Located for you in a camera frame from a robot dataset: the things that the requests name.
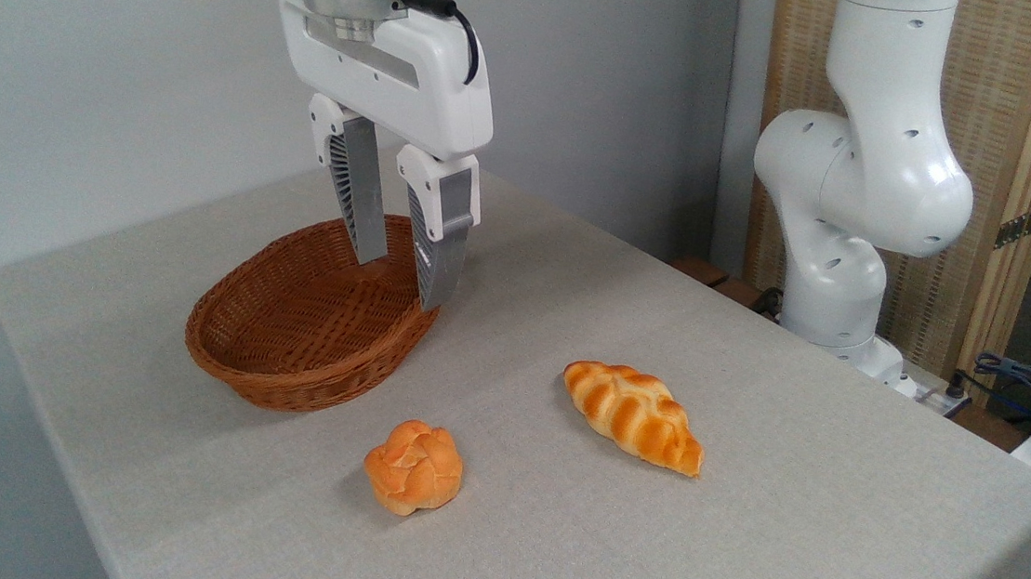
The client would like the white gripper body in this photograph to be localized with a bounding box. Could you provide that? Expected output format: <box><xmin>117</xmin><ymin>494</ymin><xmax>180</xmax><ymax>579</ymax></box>
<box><xmin>265</xmin><ymin>0</ymin><xmax>506</xmax><ymax>166</ymax></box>

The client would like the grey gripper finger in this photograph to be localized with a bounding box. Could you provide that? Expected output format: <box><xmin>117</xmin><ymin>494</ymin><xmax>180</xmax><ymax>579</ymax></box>
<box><xmin>295</xmin><ymin>92</ymin><xmax>403</xmax><ymax>269</ymax></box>
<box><xmin>383</xmin><ymin>143</ymin><xmax>487</xmax><ymax>316</ymax></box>

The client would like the round knotted bread roll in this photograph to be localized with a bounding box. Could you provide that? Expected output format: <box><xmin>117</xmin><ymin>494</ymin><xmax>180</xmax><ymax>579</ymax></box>
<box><xmin>360</xmin><ymin>415</ymin><xmax>469</xmax><ymax>521</ymax></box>

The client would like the brown wicker basket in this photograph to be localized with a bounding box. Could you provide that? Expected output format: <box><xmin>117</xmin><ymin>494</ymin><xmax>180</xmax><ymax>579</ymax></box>
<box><xmin>179</xmin><ymin>197</ymin><xmax>449</xmax><ymax>426</ymax></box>

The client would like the long braided bread loaf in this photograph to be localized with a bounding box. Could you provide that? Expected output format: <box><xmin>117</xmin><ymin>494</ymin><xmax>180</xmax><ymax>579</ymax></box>
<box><xmin>554</xmin><ymin>358</ymin><xmax>714</xmax><ymax>480</ymax></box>

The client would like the white power strip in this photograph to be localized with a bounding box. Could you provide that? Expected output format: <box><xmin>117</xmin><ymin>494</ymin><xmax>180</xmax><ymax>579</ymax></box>
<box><xmin>907</xmin><ymin>375</ymin><xmax>977</xmax><ymax>421</ymax></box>

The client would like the brass screen hinge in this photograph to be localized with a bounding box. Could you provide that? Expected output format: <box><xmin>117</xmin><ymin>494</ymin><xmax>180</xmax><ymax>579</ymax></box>
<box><xmin>992</xmin><ymin>193</ymin><xmax>1031</xmax><ymax>254</ymax></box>

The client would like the wooden folding screen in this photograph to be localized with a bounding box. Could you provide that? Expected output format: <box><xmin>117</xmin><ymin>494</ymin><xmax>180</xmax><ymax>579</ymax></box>
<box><xmin>737</xmin><ymin>0</ymin><xmax>1031</xmax><ymax>388</ymax></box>

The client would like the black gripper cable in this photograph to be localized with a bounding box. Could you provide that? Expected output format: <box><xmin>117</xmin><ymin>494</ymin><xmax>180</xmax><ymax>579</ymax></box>
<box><xmin>389</xmin><ymin>0</ymin><xmax>487</xmax><ymax>87</ymax></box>

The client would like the bundle of dark cables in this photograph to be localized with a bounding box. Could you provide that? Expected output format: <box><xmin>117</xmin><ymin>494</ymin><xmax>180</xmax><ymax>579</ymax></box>
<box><xmin>950</xmin><ymin>349</ymin><xmax>1031</xmax><ymax>430</ymax></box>

